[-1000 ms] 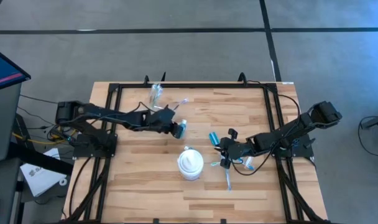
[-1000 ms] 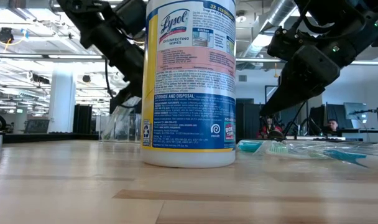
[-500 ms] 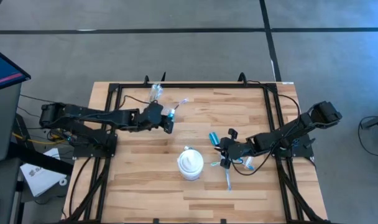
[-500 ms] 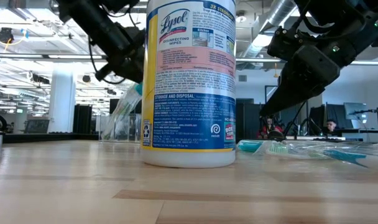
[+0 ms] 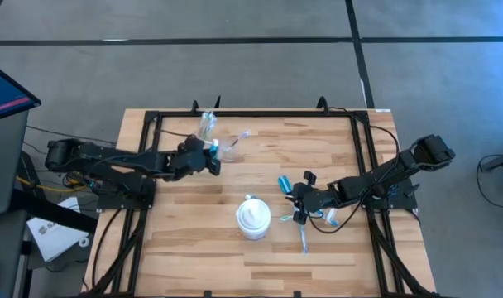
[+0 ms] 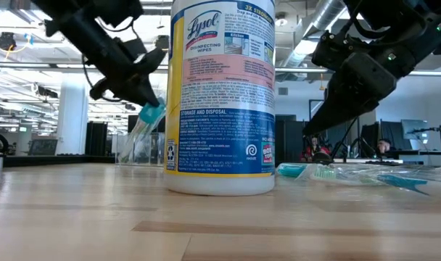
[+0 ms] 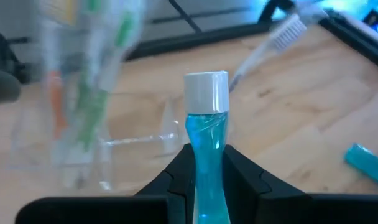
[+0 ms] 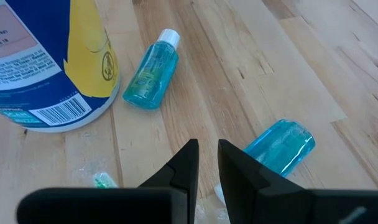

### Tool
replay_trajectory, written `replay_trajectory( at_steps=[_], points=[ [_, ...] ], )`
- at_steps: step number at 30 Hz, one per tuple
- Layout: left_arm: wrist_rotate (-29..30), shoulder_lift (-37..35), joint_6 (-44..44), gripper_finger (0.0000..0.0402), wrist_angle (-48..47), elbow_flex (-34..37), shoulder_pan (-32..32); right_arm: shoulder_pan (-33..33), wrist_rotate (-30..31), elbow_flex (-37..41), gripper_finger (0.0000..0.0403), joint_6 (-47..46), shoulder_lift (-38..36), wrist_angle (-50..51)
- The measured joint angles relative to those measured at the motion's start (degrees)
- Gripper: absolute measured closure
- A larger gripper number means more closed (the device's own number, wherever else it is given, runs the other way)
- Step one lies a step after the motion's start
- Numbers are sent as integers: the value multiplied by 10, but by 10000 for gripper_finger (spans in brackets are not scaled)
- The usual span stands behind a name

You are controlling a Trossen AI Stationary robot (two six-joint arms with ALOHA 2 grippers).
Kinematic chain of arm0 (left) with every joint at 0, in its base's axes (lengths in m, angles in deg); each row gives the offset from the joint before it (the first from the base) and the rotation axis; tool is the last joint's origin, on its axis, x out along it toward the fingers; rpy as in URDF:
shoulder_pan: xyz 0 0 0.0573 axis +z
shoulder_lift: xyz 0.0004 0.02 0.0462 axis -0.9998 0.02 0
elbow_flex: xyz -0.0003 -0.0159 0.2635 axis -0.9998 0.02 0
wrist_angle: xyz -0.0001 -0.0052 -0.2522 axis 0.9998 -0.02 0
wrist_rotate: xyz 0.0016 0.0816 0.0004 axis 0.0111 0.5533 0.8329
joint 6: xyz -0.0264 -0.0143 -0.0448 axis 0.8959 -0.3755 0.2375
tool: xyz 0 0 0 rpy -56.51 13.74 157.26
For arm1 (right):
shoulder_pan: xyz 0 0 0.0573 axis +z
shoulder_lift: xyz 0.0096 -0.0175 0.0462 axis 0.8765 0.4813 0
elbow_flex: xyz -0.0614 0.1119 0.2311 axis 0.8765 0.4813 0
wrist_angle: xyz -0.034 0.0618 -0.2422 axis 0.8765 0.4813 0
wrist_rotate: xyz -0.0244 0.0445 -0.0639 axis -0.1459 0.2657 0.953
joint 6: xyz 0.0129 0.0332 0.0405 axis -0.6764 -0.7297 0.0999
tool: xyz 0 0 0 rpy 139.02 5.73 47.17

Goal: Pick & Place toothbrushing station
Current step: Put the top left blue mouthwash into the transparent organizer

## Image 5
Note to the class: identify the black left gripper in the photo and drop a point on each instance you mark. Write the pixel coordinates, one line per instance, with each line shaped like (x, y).
(191, 157)

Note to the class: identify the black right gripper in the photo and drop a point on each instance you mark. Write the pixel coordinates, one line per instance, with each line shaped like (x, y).
(311, 198)

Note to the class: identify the teal mouthwash bottle white cap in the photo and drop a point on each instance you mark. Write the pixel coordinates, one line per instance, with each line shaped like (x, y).
(214, 151)
(250, 196)
(284, 185)

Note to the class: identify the clear plastic bag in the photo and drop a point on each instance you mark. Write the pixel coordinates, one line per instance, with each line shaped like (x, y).
(228, 155)

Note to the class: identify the white disinfecting wipes canister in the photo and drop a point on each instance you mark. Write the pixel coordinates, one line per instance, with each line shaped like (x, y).
(253, 217)

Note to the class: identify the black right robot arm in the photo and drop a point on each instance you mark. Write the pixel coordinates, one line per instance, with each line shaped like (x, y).
(379, 178)

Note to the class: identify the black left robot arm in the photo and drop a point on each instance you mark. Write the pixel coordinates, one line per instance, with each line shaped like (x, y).
(111, 157)

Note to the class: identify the black arched table clamp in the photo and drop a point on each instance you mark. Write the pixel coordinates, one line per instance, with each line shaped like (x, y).
(322, 101)

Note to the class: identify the white tape roll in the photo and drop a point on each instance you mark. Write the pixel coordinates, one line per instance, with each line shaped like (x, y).
(80, 241)

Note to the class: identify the black stand bar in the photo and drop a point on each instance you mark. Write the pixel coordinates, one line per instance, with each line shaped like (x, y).
(57, 213)

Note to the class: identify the white paper booklet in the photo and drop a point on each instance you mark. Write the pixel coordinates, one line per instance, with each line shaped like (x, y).
(53, 240)

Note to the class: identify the grey cabinet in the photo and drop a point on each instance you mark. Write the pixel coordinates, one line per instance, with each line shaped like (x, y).
(3, 165)

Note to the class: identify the blue screen monitor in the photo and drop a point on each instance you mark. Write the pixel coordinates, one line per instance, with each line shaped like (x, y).
(3, 95)

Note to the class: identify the black aluminium table frame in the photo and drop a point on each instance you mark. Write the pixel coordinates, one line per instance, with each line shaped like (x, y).
(255, 113)

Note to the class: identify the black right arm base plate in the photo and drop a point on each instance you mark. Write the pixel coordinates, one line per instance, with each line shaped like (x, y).
(404, 203)

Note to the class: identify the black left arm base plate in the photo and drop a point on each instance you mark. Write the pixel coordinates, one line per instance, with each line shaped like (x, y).
(111, 203)

